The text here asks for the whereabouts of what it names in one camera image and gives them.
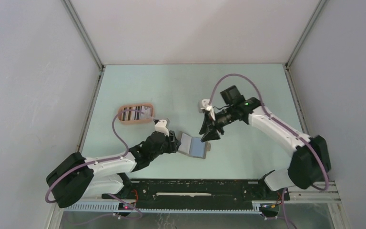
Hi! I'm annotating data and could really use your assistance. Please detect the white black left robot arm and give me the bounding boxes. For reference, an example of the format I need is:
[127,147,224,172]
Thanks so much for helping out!
[46,131,181,208]

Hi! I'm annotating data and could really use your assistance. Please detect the white cable duct strip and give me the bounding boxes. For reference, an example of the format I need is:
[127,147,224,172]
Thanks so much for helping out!
[64,201,261,214]

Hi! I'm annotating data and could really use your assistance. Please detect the aluminium frame rail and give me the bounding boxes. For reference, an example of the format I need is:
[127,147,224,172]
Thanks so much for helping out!
[285,181,341,204]

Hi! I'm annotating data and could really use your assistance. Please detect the stack of credit cards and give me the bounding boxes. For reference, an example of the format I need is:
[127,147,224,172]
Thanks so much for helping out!
[120,105,153,121]

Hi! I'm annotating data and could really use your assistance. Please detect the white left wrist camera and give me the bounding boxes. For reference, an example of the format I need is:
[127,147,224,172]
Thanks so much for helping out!
[153,119,169,136]

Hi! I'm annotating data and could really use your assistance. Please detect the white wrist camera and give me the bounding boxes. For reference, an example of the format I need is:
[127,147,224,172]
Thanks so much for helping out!
[153,119,169,136]
[198,99,215,121]

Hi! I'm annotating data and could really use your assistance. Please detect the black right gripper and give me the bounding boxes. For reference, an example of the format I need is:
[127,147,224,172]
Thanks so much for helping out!
[199,106,235,144]

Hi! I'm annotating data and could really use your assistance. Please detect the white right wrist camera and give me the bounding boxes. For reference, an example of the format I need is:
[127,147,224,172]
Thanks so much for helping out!
[198,99,215,121]

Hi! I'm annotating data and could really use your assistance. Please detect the taupe leather card holder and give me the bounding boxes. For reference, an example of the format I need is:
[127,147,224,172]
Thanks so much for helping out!
[178,132,211,159]

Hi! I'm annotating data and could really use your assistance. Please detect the peach plastic card tray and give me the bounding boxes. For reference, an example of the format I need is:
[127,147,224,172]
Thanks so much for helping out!
[118,103,155,125]

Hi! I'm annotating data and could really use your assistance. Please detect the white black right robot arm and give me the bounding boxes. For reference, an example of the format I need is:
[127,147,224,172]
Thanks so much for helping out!
[199,86,331,199]

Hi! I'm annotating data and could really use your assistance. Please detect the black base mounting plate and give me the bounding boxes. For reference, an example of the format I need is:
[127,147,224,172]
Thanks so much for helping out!
[114,178,290,210]

